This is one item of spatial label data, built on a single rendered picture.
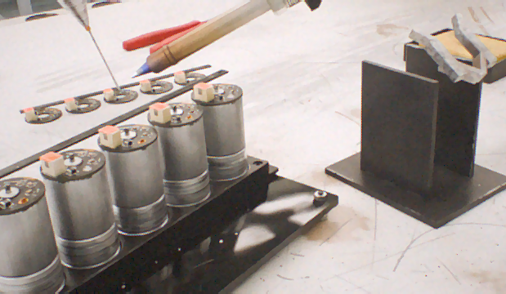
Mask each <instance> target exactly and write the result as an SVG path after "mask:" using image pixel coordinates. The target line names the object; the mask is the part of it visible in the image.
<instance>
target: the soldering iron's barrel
mask: <svg viewBox="0 0 506 294"><path fill-rule="evenodd" d="M300 1H301V2H303V0H244V1H243V2H242V3H240V4H238V5H237V6H234V7H232V8H231V9H229V10H227V11H225V12H223V13H221V14H220V15H218V16H217V17H215V18H213V19H212V20H210V21H208V22H207V23H205V24H202V25H201V26H199V27H197V28H195V29H193V30H191V31H190V33H188V34H186V35H184V36H182V37H180V38H179V39H177V40H175V41H173V42H171V43H169V44H166V45H164V46H163V47H161V48H160V50H158V51H156V52H155V53H153V54H150V55H148V56H147V58H146V63H147V64H148V67H149V69H151V71H152V72H153V73H154V74H159V73H161V72H163V71H164V70H165V69H169V68H171V67H172V66H175V65H177V63H178V62H179V61H181V60H184V59H185V58H187V57H189V56H191V55H193V54H195V53H196V52H197V51H200V50H203V49H204V48H205V47H207V46H208V45H209V44H211V43H213V42H215V41H217V40H219V39H221V38H223V37H225V36H226V35H227V34H229V33H232V32H234V31H235V29H238V28H240V27H241V26H243V25H246V24H247V23H248V22H250V21H252V20H255V19H257V18H258V17H259V16H261V15H262V14H264V13H266V12H267V11H270V10H272V11H273V12H274V14H275V15H277V17H278V15H280V14H282V13H284V12H286V11H288V8H289V9H291V7H294V5H295V6H297V5H298V3H299V2H300ZM296 4H297V5H296Z"/></svg>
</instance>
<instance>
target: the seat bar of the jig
mask: <svg viewBox="0 0 506 294"><path fill-rule="evenodd" d="M247 162H248V171H247V173H246V174H245V175H243V176H241V177H240V178H237V179H234V180H226V181H213V180H210V181H209V184H210V192H211V194H210V195H209V197H208V198H207V199H205V200H204V201H203V202H201V203H198V204H196V205H193V206H189V207H170V206H168V205H167V206H168V219H169V221H168V223H166V225H165V226H164V227H162V228H161V229H158V230H156V231H155V232H151V234H147V235H142V236H126V235H122V234H118V236H119V244H120V251H119V254H118V255H117V256H116V257H115V258H114V259H113V260H112V261H109V262H107V263H105V264H103V265H100V266H97V267H94V268H90V269H73V268H69V267H67V266H65V265H63V264H62V263H61V264H62V267H63V272H64V276H65V285H64V287H63V289H62V290H61V291H60V292H58V294H101V293H102V292H104V291H105V290H107V289H108V288H110V286H113V285H114V284H116V283H117V282H118V281H120V280H121V279H123V278H125V277H127V276H128V275H129V274H130V273H131V272H132V271H134V270H136V269H137V268H140V267H141V266H143V265H144V264H145V263H147V261H149V260H150V259H152V258H153V257H156V256H157V255H158V254H160V253H161V252H163V251H165V250H166V248H168V247H170V246H172V245H173V244H174V243H176V242H177V241H179V240H180V239H182V238H184V237H185V236H187V235H188V234H189V233H190V232H192V231H193V230H195V229H197V228H198V227H200V226H201V225H203V224H205V223H206V222H208V221H209V219H211V218H212V217H214V216H215V215H216V214H219V213H220V212H222V211H224V210H225V209H227V208H228V207H229V206H231V205H232V204H234V202H237V201H238V200H240V199H241V198H242V197H244V196H245V195H246V194H248V193H250V192H251V191H253V190H255V189H256V188H258V187H259V185H261V184H263V183H264V182H266V181H267V180H269V165H268V161H265V160H262V159H260V158H255V157H251V156H248V155H247Z"/></svg>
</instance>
